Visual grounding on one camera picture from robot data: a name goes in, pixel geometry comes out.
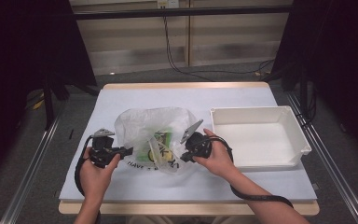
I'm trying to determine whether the black horizontal bar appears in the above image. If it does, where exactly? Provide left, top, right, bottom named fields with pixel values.
left=73, top=5, right=293, bottom=21

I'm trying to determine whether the black stand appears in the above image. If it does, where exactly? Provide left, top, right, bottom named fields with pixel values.
left=41, top=77, right=101, bottom=132
left=297, top=66, right=312, bottom=125

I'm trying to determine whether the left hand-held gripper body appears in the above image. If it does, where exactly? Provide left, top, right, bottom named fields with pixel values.
left=88, top=128, right=124, bottom=169

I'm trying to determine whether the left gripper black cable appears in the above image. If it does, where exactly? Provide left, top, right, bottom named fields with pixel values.
left=74, top=134, right=103, bottom=224

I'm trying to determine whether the white wall socket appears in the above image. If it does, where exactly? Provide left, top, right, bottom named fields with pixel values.
left=157, top=0, right=180, bottom=9

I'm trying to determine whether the black wall cable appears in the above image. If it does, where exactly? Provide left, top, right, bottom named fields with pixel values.
left=162, top=15, right=276, bottom=82

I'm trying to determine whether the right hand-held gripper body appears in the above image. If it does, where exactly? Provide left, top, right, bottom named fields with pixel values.
left=180, top=119, right=214, bottom=161

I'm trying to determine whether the yellow floor item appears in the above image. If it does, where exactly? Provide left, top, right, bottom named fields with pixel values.
left=32, top=90, right=47, bottom=111

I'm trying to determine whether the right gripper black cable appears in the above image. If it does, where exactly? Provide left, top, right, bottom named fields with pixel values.
left=199, top=135, right=295, bottom=209

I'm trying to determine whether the white plastic bin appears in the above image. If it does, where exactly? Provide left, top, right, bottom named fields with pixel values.
left=210, top=105, right=312, bottom=171

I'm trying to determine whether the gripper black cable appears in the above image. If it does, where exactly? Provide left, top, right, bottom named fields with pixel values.
left=199, top=135, right=295, bottom=209
left=74, top=134, right=103, bottom=224

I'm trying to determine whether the clear smiley print plastic bag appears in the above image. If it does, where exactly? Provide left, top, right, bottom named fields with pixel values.
left=114, top=106, right=200, bottom=175

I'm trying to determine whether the metal floor rail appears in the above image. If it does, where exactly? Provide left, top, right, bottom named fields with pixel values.
left=0, top=102, right=65, bottom=224
left=285, top=91, right=358, bottom=224

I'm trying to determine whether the green snack packet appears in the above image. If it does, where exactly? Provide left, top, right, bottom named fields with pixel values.
left=135, top=130, right=174, bottom=162

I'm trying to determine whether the black cable bundle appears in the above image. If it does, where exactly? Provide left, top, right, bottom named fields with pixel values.
left=295, top=83, right=319, bottom=129

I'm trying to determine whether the person's right hand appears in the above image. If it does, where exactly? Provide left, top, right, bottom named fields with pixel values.
left=192, top=128, right=236, bottom=182

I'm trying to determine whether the person's left hand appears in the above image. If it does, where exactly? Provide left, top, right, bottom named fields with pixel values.
left=79, top=147, right=122, bottom=199

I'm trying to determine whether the wooden table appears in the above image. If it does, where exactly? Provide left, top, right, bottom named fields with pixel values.
left=58, top=81, right=321, bottom=217

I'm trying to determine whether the white table mat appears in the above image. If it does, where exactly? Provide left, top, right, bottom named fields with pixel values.
left=59, top=87, right=319, bottom=202

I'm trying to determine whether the black curtain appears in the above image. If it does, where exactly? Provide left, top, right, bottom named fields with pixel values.
left=271, top=0, right=358, bottom=162
left=0, top=0, right=98, bottom=188

